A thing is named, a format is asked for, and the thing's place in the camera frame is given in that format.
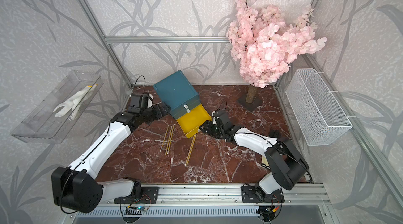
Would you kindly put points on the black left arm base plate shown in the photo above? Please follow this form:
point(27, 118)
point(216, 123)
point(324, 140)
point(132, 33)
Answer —
point(144, 195)

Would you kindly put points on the yellow pencil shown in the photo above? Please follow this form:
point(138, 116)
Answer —
point(190, 151)
point(167, 142)
point(170, 140)

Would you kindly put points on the pink artificial blossom tree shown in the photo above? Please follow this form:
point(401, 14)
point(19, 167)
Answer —
point(265, 45)

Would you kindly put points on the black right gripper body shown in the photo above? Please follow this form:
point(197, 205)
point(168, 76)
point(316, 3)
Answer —
point(222, 131)

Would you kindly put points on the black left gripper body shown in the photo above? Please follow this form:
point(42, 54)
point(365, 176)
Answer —
point(151, 114)

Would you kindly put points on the black glove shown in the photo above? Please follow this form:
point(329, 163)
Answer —
point(275, 134)

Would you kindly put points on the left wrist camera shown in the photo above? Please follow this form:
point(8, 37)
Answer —
point(139, 102)

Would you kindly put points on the white wire mesh basket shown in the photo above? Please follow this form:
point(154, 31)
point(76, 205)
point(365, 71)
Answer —
point(319, 115)

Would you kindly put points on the clear plastic wall tray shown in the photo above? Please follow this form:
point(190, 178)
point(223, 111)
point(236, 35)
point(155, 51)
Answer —
point(52, 120)

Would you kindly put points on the yellow pull-out drawer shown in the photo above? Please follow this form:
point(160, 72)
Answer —
point(190, 122)

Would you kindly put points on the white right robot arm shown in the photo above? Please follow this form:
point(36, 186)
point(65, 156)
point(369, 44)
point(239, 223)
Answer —
point(287, 165)

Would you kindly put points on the brown pencil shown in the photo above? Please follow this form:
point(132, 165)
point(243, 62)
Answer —
point(165, 136)

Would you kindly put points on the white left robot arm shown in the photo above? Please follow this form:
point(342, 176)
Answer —
point(75, 187)

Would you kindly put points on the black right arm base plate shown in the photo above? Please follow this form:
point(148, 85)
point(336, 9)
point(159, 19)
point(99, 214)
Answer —
point(254, 194)

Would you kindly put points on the white work glove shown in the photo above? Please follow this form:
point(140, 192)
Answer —
point(72, 105)

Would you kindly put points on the aluminium front rail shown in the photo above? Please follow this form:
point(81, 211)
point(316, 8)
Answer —
point(231, 195)

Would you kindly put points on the teal drawer cabinet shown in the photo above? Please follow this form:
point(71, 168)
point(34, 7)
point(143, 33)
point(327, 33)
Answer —
point(178, 93)

